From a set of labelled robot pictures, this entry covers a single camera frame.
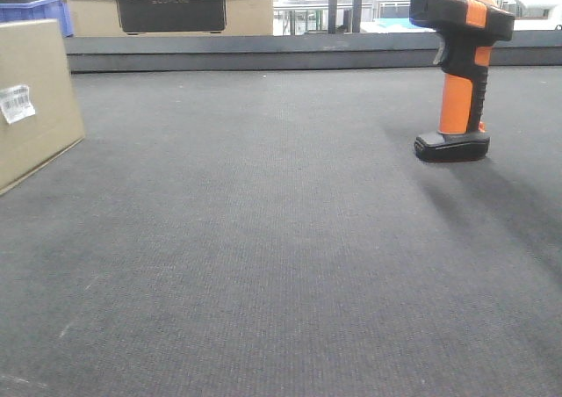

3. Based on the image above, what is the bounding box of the orange black barcode scanner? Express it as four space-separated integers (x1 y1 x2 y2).
409 0 515 162

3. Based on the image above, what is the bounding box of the blue plastic crate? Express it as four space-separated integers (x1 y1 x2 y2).
1 0 74 37

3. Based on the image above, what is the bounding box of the black foam table border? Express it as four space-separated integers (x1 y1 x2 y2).
63 30 562 73

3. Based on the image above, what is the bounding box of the large brown cardboard box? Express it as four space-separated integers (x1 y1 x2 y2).
67 0 273 37

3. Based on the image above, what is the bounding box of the blue flat sheet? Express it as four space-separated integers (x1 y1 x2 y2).
376 18 417 30

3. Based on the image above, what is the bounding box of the small brown cardboard package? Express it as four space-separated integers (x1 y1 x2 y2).
1 19 85 193

